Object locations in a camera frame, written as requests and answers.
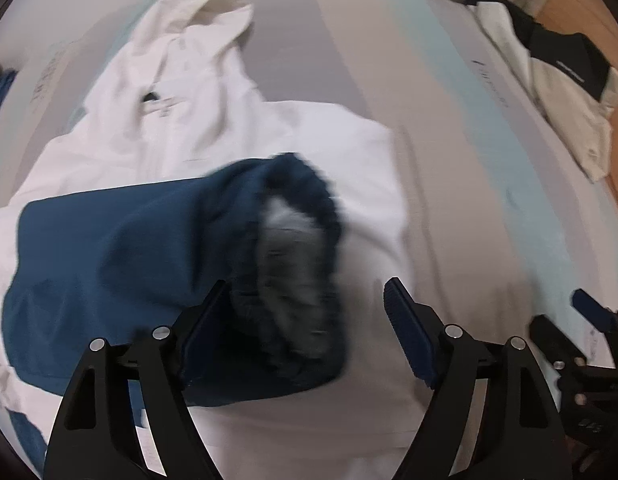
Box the blue clothes pile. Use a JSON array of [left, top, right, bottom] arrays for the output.
[[0, 67, 16, 131]]

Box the white and blue jacket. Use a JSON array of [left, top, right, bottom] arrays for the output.
[[0, 0, 415, 480]]

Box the cream and black jacket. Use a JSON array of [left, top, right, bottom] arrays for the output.
[[464, 0, 618, 183]]

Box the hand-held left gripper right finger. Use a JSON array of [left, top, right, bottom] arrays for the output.
[[383, 276, 575, 480]]

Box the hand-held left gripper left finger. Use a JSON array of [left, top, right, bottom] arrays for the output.
[[41, 279, 230, 480]]

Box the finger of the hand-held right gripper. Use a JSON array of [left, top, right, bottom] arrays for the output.
[[529, 314, 590, 369], [572, 287, 618, 356]]

